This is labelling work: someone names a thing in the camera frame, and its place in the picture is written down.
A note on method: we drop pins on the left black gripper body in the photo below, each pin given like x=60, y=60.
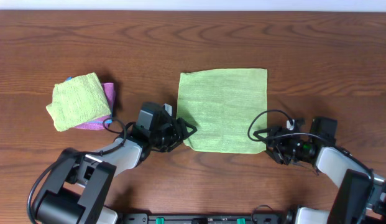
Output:
x=175, y=134

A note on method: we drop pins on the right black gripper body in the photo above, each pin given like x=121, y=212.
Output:
x=286, y=149

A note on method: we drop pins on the green microfiber cloth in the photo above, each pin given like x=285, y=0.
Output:
x=223, y=104

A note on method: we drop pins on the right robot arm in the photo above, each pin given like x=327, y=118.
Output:
x=361, y=196

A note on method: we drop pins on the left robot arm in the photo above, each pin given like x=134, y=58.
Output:
x=74, y=188

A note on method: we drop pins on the folded blue cloth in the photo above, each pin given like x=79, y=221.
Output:
x=86, y=100

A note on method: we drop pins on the folded purple cloth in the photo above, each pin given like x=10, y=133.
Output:
x=97, y=124

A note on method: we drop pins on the folded green cloth on stack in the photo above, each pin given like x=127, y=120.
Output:
x=55, y=110

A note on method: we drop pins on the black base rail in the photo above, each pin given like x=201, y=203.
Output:
x=257, y=218

